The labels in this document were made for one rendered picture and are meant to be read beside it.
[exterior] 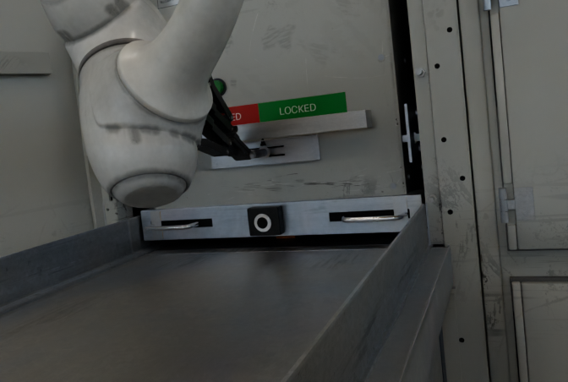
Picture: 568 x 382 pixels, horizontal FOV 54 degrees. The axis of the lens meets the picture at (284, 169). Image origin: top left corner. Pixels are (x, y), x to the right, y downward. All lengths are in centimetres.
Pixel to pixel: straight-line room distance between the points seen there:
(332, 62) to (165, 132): 47
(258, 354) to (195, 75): 26
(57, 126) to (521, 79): 81
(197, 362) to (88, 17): 36
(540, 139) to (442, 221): 18
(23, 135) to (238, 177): 40
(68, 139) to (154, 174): 62
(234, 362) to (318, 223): 47
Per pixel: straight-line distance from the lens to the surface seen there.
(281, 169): 98
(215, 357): 55
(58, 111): 114
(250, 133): 96
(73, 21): 64
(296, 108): 97
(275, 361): 53
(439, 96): 87
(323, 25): 96
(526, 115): 85
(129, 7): 65
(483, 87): 87
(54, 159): 113
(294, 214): 97
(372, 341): 51
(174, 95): 53
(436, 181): 88
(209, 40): 51
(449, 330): 93
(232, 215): 102
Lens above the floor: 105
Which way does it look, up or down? 4 degrees down
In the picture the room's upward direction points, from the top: 6 degrees counter-clockwise
